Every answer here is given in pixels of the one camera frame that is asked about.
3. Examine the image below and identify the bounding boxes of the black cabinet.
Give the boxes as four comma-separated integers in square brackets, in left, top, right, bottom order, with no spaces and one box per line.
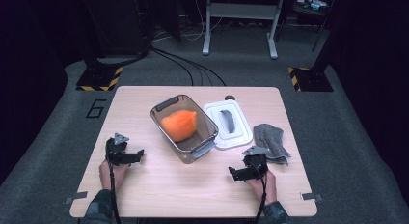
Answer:
[80,0,152,58]

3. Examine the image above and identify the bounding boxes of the hand-held gripper cable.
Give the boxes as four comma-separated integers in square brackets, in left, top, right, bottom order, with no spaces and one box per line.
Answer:
[253,162,268,224]
[108,164,123,224]

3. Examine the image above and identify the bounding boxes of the dark shelf with clutter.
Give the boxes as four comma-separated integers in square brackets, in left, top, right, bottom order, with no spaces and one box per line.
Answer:
[292,0,337,51]

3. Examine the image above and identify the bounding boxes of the white metal desk frame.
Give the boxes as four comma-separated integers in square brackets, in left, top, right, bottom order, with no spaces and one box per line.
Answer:
[202,0,286,60]

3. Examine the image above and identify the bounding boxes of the black floor cables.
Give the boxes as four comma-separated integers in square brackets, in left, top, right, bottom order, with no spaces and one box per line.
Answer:
[150,46,227,87]

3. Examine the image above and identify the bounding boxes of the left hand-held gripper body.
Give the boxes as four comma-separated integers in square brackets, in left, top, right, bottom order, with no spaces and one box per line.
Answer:
[105,132,139,167]

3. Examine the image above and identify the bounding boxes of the right hand-held gripper cable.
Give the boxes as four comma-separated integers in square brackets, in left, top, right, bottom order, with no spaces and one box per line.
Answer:
[253,162,268,224]

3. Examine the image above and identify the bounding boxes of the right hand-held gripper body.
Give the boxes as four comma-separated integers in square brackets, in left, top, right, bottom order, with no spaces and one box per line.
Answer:
[241,145,270,181]

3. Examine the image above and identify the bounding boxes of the grey cloth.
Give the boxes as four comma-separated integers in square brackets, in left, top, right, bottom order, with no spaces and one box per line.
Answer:
[253,123,292,166]

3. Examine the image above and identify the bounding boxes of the white lid with grey handle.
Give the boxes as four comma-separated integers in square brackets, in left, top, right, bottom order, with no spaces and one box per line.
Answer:
[203,98,254,151]

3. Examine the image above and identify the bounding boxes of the grey table bracket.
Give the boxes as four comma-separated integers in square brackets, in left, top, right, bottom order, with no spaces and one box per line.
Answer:
[64,190,89,205]
[300,192,323,203]

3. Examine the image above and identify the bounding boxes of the person's right hand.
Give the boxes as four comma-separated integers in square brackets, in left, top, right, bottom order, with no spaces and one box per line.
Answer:
[247,170,278,206]

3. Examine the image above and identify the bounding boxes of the left hand-held gripper cable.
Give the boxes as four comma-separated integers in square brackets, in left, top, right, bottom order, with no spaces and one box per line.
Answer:
[108,164,123,224]

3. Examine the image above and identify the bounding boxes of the grey transparent storage box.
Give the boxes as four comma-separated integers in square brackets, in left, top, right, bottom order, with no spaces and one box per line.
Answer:
[150,94,220,165]

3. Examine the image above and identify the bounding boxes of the orange mango-shaped fruit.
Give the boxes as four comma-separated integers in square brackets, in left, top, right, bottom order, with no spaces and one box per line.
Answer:
[160,109,198,143]

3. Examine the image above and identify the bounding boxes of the black yellow striped base plate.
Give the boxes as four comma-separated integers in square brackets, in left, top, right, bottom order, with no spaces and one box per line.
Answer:
[75,67,124,92]
[287,67,335,93]

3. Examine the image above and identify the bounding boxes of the person's left hand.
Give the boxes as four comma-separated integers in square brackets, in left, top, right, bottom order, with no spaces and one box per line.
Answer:
[98,159,129,193]

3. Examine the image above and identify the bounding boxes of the white cables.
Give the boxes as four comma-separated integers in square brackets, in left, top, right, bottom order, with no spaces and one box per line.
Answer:
[179,0,223,42]

